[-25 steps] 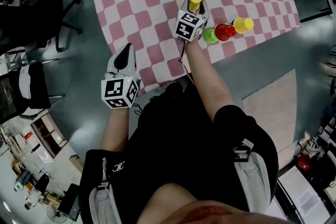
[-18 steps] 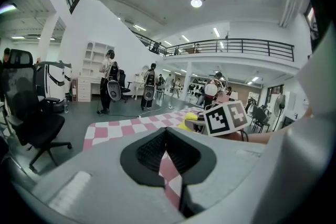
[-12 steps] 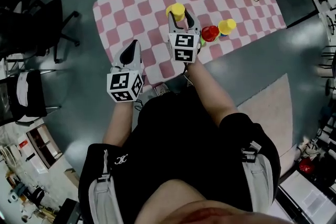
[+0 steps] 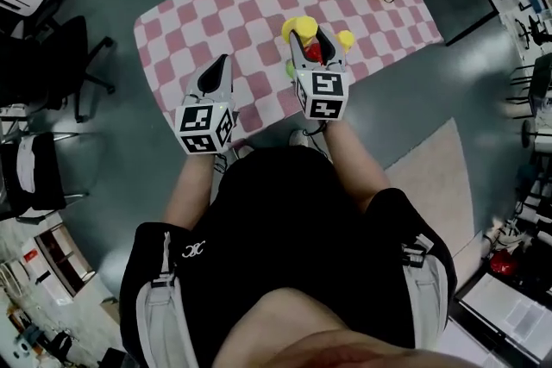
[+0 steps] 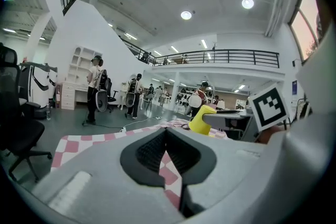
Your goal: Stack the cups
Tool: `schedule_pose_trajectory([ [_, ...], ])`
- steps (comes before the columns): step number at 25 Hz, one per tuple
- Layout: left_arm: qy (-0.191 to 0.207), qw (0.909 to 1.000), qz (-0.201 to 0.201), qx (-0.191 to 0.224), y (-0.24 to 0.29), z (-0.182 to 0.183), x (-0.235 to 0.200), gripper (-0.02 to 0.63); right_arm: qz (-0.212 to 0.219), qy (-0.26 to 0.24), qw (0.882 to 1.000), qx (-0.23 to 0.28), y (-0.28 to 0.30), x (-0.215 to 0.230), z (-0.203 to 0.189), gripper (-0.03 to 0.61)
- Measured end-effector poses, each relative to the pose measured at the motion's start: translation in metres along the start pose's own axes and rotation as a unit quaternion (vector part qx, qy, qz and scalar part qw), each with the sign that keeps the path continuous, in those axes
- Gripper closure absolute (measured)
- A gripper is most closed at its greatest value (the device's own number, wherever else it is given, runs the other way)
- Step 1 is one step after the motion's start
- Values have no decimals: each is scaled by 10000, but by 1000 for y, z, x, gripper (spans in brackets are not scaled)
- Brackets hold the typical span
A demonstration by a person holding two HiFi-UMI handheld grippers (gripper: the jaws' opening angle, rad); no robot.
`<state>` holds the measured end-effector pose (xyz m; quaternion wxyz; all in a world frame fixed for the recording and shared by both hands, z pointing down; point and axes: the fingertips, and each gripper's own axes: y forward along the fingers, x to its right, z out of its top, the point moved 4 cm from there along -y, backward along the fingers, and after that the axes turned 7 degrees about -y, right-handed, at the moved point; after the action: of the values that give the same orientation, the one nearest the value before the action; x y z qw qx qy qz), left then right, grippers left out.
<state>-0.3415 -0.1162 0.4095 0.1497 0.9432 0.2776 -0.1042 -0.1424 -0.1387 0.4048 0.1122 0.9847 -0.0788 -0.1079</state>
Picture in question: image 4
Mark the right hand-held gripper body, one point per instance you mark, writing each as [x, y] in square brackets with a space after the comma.
[323, 95]

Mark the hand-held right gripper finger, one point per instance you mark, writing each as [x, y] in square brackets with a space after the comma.
[297, 51]
[334, 51]

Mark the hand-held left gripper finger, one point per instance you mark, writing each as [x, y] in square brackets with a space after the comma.
[230, 82]
[196, 84]

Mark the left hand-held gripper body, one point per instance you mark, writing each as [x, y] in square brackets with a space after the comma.
[200, 125]

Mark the red paper cup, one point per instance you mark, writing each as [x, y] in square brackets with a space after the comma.
[314, 51]

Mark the yellow paper cup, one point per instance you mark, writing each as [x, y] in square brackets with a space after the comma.
[302, 28]
[346, 40]

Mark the green paper cup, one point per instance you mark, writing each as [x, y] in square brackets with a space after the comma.
[290, 69]

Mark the person's right forearm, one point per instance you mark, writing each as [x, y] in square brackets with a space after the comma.
[358, 168]

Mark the person's left forearm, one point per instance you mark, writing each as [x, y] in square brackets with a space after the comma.
[192, 189]

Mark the person's right shoe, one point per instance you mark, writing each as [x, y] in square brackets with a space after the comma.
[298, 138]

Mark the person's shoe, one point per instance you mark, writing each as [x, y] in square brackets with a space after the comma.
[245, 151]
[298, 138]

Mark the person's left shoe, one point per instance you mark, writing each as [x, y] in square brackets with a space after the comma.
[245, 151]

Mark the pink checkered tablecloth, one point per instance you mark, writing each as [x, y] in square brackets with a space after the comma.
[207, 26]

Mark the person's black shirt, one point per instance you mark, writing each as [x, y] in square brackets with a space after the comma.
[280, 237]

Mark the beige floor mat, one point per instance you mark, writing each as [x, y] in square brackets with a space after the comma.
[435, 194]

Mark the black office chair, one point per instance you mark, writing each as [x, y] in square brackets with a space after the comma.
[43, 64]

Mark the black mesh chair white cloth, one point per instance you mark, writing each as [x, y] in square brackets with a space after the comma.
[39, 172]

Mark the person's neck and chin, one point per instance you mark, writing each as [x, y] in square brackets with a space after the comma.
[319, 334]

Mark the red round object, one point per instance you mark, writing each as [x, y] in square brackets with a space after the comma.
[502, 262]

